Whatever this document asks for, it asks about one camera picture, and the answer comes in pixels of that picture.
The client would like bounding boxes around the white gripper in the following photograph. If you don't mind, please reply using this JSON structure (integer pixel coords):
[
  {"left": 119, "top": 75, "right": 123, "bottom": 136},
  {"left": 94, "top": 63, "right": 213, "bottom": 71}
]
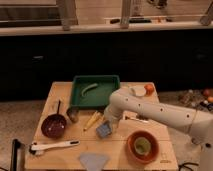
[{"left": 104, "top": 113, "right": 121, "bottom": 133}]

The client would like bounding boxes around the blue sponge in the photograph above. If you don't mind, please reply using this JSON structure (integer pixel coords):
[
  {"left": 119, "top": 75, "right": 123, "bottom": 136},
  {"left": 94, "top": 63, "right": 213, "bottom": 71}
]
[{"left": 96, "top": 122, "right": 112, "bottom": 138}]

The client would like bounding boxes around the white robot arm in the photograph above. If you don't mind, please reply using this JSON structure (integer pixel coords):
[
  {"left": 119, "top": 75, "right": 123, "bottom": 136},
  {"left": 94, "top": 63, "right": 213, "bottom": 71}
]
[{"left": 104, "top": 88, "right": 213, "bottom": 171}]

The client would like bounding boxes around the green plastic tray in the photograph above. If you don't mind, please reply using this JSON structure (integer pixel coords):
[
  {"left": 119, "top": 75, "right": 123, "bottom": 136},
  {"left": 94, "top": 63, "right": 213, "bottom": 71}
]
[{"left": 70, "top": 75, "right": 120, "bottom": 109}]

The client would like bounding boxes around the white cup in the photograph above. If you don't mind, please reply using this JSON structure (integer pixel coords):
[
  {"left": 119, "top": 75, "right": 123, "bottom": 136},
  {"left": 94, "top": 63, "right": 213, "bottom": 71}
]
[{"left": 131, "top": 86, "right": 146, "bottom": 97}]

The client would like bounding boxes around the green cucumber toy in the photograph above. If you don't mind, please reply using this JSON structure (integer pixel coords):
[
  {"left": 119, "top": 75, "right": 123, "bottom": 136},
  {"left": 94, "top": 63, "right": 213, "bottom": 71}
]
[{"left": 81, "top": 83, "right": 98, "bottom": 97}]

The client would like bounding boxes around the small metal cup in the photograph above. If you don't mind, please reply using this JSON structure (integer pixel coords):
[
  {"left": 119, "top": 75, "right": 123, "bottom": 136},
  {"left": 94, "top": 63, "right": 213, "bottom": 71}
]
[{"left": 67, "top": 107, "right": 78, "bottom": 123}]

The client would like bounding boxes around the green item in bowl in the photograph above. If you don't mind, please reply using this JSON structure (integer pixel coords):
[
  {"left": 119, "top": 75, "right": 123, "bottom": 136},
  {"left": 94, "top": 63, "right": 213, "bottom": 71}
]
[{"left": 134, "top": 137, "right": 151, "bottom": 155}]

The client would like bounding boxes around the orange bowl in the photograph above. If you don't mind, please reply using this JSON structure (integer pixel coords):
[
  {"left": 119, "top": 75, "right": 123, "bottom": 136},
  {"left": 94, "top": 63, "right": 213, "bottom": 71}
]
[{"left": 126, "top": 131, "right": 159, "bottom": 164}]

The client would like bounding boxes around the orange tomato toy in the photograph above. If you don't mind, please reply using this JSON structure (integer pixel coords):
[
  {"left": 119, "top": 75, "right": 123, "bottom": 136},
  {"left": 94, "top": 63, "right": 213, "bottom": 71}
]
[{"left": 144, "top": 84, "right": 154, "bottom": 95}]

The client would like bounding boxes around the grey triangular cloth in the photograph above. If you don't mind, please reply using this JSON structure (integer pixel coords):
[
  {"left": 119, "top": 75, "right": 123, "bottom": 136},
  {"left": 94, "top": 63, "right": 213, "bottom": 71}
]
[{"left": 79, "top": 153, "right": 109, "bottom": 171}]

